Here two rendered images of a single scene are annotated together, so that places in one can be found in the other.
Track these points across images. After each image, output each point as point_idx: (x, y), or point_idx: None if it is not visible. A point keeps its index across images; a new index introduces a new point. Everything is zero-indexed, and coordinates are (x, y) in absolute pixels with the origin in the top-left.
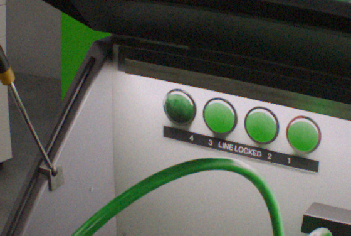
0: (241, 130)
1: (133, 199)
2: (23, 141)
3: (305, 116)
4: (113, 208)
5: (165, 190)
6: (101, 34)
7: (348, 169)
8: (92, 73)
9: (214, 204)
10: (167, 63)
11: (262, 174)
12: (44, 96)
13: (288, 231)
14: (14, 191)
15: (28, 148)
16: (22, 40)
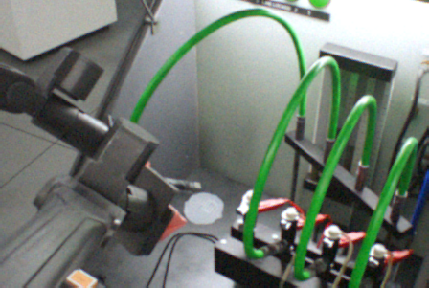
0: None
1: (207, 33)
2: (125, 8)
3: None
4: (194, 40)
5: (228, 33)
6: None
7: (351, 20)
8: None
9: (260, 42)
10: None
11: (291, 22)
12: None
13: (310, 62)
14: (119, 45)
15: (129, 12)
16: None
